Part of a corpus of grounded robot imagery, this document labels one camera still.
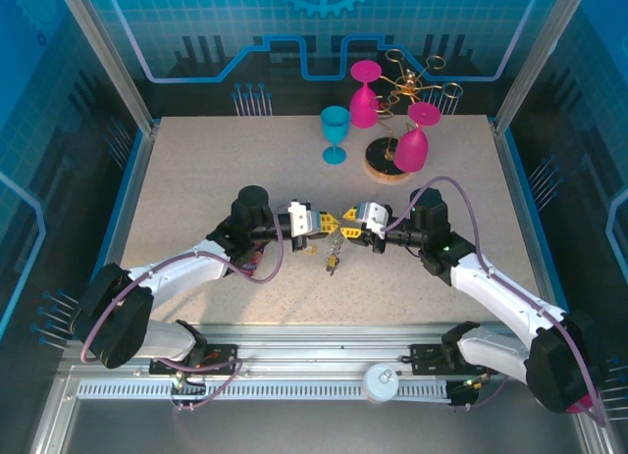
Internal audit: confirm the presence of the metal keyring chain with keys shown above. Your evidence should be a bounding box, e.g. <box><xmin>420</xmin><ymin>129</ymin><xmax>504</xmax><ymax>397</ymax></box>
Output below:
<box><xmin>324</xmin><ymin>232</ymin><xmax>347</xmax><ymax>277</ymax></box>

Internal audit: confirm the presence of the colourful snack packet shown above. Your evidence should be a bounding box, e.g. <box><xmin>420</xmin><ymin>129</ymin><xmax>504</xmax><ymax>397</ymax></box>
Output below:
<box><xmin>238</xmin><ymin>247</ymin><xmax>267</xmax><ymax>278</ymax></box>

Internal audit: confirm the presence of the magenta plastic goblet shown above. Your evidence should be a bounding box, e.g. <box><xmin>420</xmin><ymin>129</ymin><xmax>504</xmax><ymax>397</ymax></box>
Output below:
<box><xmin>393</xmin><ymin>103</ymin><xmax>442</xmax><ymax>174</ymax></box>
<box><xmin>348</xmin><ymin>60</ymin><xmax>383</xmax><ymax>130</ymax></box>

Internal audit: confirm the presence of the teal plastic goblet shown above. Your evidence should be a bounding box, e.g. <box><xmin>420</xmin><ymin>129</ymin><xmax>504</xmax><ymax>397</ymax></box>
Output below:
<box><xmin>320</xmin><ymin>105</ymin><xmax>351</xmax><ymax>165</ymax></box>

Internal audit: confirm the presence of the white round cap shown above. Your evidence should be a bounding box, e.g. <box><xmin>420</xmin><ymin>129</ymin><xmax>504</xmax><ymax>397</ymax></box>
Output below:
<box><xmin>361</xmin><ymin>364</ymin><xmax>399</xmax><ymax>404</ymax></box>

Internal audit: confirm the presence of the gold wire glass rack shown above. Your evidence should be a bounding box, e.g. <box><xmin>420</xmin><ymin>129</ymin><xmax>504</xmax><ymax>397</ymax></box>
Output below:
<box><xmin>364</xmin><ymin>48</ymin><xmax>463</xmax><ymax>183</ymax></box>

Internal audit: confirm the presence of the aluminium mounting rail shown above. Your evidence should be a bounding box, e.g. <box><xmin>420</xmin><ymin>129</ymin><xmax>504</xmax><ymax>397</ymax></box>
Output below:
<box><xmin>61</xmin><ymin>324</ymin><xmax>541</xmax><ymax>378</ymax></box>

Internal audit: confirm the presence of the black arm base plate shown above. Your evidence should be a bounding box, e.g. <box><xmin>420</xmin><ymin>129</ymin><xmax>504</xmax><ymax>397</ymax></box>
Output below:
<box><xmin>409</xmin><ymin>343</ymin><xmax>461</xmax><ymax>377</ymax></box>
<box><xmin>148</xmin><ymin>343</ymin><xmax>240</xmax><ymax>377</ymax></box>

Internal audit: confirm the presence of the white slotted cable duct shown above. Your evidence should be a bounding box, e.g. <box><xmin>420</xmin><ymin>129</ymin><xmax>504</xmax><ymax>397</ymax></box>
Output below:
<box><xmin>77</xmin><ymin>380</ymin><xmax>452</xmax><ymax>402</ymax></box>

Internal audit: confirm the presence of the aluminium frame post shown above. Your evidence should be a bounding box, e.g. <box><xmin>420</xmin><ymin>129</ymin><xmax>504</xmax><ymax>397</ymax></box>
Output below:
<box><xmin>52</xmin><ymin>0</ymin><xmax>162</xmax><ymax>134</ymax></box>
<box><xmin>493</xmin><ymin>0</ymin><xmax>594</xmax><ymax>131</ymax></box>

